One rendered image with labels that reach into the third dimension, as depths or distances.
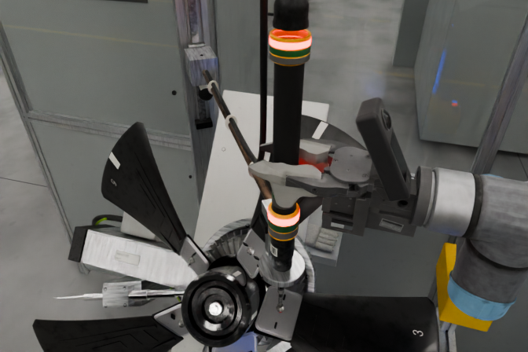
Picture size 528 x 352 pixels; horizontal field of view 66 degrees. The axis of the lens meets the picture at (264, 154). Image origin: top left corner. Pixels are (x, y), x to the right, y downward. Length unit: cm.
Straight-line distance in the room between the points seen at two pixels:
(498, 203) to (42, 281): 235
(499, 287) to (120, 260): 71
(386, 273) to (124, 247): 105
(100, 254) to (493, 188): 78
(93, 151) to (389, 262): 125
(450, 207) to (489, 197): 4
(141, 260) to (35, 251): 186
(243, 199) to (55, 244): 192
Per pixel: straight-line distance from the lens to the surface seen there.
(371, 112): 43
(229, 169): 97
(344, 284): 176
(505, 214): 50
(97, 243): 98
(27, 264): 270
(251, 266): 72
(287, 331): 72
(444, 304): 101
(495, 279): 56
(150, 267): 92
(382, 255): 161
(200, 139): 128
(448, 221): 49
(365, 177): 47
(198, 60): 104
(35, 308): 247
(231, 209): 96
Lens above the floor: 179
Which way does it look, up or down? 34 degrees down
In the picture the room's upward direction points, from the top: straight up
